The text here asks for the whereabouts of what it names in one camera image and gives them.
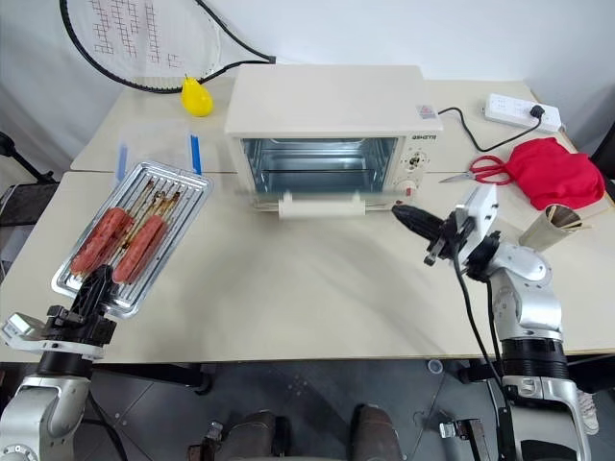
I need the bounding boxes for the red grilled sausage on skewer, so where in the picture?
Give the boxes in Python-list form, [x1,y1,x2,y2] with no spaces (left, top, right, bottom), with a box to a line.
[111,213,169,285]
[69,206,136,275]

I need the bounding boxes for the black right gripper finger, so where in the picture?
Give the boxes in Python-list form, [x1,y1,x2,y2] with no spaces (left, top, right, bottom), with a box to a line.
[391,203,447,232]
[393,212,442,245]

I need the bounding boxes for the black oven power cord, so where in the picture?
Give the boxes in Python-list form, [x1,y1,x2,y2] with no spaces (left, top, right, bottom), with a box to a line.
[436,105,548,154]

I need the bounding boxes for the black chair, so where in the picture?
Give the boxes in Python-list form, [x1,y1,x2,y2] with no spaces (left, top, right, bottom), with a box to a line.
[0,129,60,230]

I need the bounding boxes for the black table foot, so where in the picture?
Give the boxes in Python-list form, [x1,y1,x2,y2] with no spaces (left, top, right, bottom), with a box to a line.
[92,361,213,397]

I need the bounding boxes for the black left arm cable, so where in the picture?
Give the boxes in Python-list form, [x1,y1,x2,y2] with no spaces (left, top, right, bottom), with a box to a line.
[85,391,130,461]

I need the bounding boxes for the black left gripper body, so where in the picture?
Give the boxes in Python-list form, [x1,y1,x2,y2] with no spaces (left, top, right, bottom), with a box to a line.
[45,303,117,348]

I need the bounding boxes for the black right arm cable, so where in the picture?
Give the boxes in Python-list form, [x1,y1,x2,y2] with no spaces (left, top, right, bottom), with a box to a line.
[451,254,516,461]

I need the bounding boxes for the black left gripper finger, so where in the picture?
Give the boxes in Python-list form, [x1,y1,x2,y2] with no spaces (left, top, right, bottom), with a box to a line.
[70,263,115,317]

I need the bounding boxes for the clear plastic container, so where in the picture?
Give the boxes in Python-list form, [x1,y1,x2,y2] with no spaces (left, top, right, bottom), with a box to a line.
[111,118,209,182]

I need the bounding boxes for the metal caster bracket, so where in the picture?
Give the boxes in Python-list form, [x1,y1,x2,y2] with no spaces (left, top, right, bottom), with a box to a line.
[438,416,487,455]

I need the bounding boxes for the white power strip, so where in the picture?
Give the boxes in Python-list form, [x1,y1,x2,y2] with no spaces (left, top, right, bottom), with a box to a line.
[481,92,564,133]

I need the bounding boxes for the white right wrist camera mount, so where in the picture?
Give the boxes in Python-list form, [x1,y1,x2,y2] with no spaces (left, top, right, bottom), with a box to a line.
[453,183,500,242]

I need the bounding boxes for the glass oven door cream handle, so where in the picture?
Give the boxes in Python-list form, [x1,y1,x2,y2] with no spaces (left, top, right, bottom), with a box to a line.
[234,187,406,222]

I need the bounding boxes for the dark brown rounded shape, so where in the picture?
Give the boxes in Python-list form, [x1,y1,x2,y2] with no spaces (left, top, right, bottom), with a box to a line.
[352,403,404,461]
[224,409,292,461]

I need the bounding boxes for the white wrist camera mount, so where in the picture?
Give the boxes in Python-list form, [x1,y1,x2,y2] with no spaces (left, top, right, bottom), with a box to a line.
[0,310,106,362]
[453,183,500,242]

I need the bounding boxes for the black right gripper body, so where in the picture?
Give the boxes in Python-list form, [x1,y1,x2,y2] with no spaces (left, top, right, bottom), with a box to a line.
[422,209,476,268]

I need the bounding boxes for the black tennis racket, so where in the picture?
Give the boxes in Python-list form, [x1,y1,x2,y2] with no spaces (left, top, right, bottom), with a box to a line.
[59,0,278,95]

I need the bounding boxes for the silver metal baking tray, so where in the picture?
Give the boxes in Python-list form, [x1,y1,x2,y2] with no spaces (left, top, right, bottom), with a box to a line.
[50,160,215,321]

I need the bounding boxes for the beige paper cup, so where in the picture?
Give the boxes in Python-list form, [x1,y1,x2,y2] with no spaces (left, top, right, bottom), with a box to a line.
[518,204,585,252]

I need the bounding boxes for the cream toaster oven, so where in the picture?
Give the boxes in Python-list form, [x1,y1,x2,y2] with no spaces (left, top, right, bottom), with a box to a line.
[224,64,444,215]

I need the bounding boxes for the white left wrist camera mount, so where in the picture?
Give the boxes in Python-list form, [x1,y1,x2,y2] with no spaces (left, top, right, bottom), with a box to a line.
[0,310,106,362]

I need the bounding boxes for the yellow toy pear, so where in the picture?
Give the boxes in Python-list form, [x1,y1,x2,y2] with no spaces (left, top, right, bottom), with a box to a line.
[180,73,215,118]

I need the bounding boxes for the red handled scissors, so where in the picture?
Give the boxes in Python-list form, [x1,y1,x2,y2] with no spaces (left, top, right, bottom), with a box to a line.
[437,154,513,186]

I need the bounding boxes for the red cloth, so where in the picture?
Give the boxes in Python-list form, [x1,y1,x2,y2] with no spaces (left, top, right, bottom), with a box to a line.
[504,135,607,212]

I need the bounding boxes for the white shoe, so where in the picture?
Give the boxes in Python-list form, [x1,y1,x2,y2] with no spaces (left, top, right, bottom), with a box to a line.
[576,388,600,436]

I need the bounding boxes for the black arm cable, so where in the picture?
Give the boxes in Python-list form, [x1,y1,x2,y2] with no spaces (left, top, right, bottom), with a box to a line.
[85,391,130,461]
[451,254,516,461]

